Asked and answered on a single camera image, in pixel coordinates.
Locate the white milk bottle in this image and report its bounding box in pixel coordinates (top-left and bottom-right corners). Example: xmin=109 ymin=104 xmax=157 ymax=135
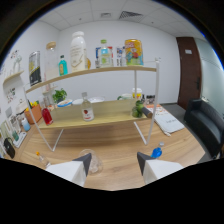
xmin=69 ymin=30 xmax=88 ymax=73

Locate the small clear bottle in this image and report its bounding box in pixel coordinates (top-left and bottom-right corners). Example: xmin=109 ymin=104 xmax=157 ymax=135
xmin=115 ymin=46 xmax=127 ymax=67

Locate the yellow and white cup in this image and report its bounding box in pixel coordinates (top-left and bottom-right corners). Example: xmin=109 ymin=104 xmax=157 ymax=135
xmin=131 ymin=87 xmax=143 ymax=100

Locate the blue liquid bottle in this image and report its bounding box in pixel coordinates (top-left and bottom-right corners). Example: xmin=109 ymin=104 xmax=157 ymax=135
xmin=150 ymin=141 xmax=165 ymax=159

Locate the white kitchen appliance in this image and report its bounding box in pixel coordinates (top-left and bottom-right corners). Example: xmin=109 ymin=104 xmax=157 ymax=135
xmin=15 ymin=101 xmax=28 ymax=118

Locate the black sofa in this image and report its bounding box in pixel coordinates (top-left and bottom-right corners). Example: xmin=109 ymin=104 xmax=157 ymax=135
xmin=183 ymin=98 xmax=224 ymax=159

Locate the clear bottle with red label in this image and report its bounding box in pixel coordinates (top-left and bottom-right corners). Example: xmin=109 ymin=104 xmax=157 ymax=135
xmin=80 ymin=92 xmax=95 ymax=122

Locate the two-tier wooden shelf rack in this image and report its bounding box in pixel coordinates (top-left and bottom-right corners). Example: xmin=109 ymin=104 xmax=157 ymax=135
xmin=23 ymin=57 xmax=162 ymax=153

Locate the white scale with teal cup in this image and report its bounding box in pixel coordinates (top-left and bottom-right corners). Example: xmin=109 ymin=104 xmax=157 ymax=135
xmin=12 ymin=130 xmax=28 ymax=149

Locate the wooden wall shelf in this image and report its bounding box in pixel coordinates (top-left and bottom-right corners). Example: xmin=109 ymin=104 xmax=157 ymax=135
xmin=2 ymin=70 xmax=25 ymax=89

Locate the white figurine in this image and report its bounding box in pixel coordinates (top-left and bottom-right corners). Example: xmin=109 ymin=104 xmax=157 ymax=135
xmin=11 ymin=53 xmax=23 ymax=75

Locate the ceiling air vent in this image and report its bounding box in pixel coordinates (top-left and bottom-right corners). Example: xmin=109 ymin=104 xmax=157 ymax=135
xmin=118 ymin=10 xmax=144 ymax=20

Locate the white and blue small bottle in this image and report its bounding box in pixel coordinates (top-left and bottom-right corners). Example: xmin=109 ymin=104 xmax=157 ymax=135
xmin=20 ymin=117 xmax=32 ymax=132

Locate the blue rimmed bowl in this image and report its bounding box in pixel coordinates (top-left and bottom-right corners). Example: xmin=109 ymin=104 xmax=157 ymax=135
xmin=56 ymin=98 xmax=74 ymax=108

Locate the brown door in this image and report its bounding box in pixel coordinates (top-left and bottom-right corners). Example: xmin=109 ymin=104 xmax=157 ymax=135
xmin=175 ymin=36 xmax=203 ymax=110

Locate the clear bottle with orange cap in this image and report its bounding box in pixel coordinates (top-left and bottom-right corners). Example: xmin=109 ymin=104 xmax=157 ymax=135
xmin=35 ymin=151 xmax=51 ymax=169

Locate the lime jar with cork stopper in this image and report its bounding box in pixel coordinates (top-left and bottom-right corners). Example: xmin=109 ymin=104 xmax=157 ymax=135
xmin=131 ymin=99 xmax=153 ymax=119

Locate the yellow printed snack can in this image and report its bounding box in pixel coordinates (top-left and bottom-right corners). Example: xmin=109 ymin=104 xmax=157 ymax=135
xmin=124 ymin=38 xmax=145 ymax=67

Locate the orange printed paper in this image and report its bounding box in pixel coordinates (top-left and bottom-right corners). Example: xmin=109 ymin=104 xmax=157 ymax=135
xmin=146 ymin=104 xmax=168 ymax=116

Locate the white pouch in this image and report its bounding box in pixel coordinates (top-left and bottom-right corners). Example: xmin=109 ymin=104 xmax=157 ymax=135
xmin=154 ymin=111 xmax=185 ymax=135

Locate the clear bottle with green cap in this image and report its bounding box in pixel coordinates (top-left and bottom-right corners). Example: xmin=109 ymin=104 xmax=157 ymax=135
xmin=99 ymin=39 xmax=114 ymax=68

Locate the teal liquid bottle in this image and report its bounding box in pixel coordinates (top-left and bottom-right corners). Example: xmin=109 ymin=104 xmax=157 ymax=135
xmin=58 ymin=54 xmax=69 ymax=77

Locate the clear glass with ice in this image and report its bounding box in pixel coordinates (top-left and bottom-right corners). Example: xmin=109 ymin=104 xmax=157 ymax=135
xmin=78 ymin=148 xmax=104 ymax=175

